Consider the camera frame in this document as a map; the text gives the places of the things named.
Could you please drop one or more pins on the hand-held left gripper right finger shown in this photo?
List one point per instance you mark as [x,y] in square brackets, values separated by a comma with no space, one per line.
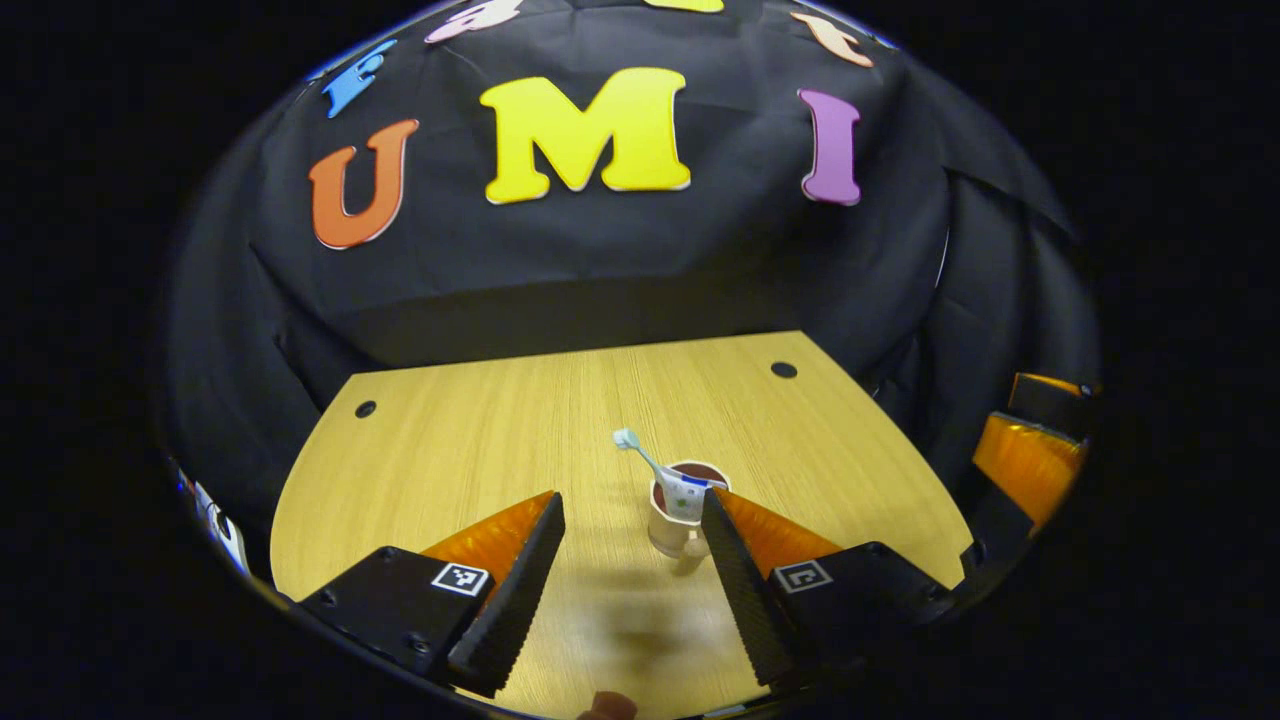
[745,600]

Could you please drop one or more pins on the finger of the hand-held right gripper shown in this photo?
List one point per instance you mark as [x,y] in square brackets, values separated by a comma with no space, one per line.
[1025,465]
[1055,405]

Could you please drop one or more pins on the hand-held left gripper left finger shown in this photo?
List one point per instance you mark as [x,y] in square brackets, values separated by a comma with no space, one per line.
[505,610]

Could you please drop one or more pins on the tan cup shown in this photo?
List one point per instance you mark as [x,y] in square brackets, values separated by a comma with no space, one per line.
[668,535]

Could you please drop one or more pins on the white toothpaste tube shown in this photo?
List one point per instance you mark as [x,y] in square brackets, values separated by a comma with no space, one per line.
[685,497]

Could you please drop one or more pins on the light blue toothbrush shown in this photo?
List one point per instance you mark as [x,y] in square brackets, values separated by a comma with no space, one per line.
[640,455]

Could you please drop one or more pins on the wooden desktop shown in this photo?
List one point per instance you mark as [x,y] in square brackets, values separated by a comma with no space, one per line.
[480,450]

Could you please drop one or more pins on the white device box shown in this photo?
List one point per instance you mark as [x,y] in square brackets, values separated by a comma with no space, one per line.
[222,525]

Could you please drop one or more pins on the black backdrop cloth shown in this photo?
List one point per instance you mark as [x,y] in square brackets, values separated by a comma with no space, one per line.
[620,270]

